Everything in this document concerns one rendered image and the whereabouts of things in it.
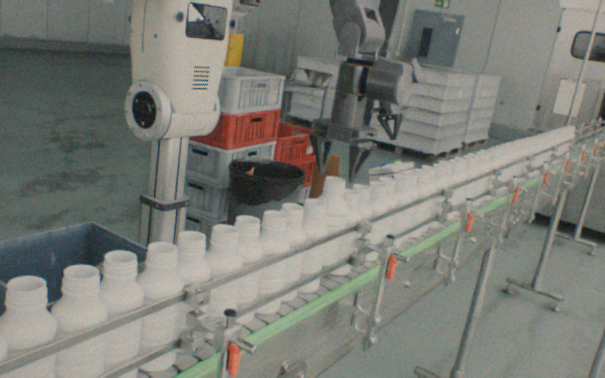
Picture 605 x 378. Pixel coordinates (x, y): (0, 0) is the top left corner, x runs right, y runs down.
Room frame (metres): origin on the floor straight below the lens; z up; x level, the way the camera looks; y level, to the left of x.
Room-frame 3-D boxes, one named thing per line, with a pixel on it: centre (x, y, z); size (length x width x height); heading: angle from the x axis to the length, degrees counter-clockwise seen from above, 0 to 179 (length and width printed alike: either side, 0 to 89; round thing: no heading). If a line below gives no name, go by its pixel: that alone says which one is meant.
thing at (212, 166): (3.76, 0.56, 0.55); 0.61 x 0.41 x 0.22; 155
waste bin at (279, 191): (3.25, 0.23, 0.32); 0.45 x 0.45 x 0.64
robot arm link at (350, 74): (1.02, -0.06, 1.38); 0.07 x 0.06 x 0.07; 59
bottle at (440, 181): (1.48, -0.33, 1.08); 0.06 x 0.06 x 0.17
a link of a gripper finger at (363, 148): (1.02, -0.07, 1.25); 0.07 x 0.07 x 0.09; 58
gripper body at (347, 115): (1.03, -0.05, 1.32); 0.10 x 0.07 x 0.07; 58
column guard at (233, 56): (11.30, 1.85, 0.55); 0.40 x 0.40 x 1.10; 58
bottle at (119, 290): (0.62, 0.20, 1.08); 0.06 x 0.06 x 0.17
